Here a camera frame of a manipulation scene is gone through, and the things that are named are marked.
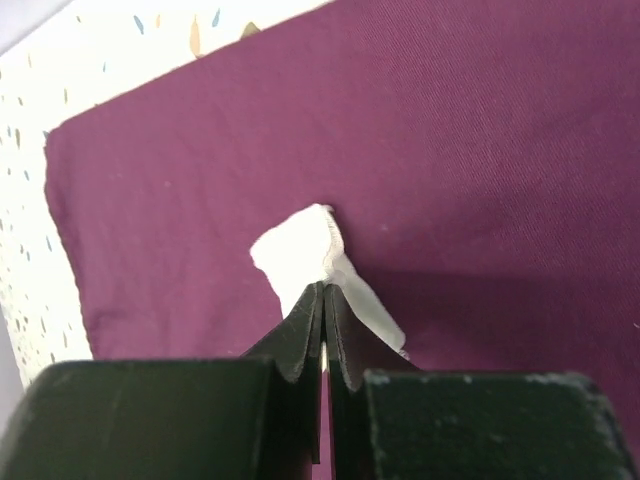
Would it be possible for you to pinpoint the purple cloth mat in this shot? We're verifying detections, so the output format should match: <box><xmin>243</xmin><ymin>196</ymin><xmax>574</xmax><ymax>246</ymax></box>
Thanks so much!
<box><xmin>45</xmin><ymin>1</ymin><xmax>639</xmax><ymax>469</ymax></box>

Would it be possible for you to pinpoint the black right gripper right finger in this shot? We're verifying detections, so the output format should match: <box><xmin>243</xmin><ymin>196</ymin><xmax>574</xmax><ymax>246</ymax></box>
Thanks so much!
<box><xmin>323</xmin><ymin>287</ymin><xmax>639</xmax><ymax>479</ymax></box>

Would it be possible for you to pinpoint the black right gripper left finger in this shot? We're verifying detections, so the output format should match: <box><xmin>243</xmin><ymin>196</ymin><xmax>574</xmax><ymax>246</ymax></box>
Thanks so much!
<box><xmin>1</xmin><ymin>284</ymin><xmax>323</xmax><ymax>479</ymax></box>

